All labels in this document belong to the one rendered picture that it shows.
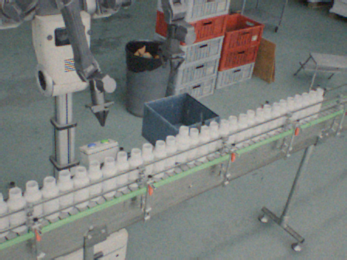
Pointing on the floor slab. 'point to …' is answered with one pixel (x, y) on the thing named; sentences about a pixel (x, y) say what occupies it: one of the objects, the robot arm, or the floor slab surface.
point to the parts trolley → (262, 14)
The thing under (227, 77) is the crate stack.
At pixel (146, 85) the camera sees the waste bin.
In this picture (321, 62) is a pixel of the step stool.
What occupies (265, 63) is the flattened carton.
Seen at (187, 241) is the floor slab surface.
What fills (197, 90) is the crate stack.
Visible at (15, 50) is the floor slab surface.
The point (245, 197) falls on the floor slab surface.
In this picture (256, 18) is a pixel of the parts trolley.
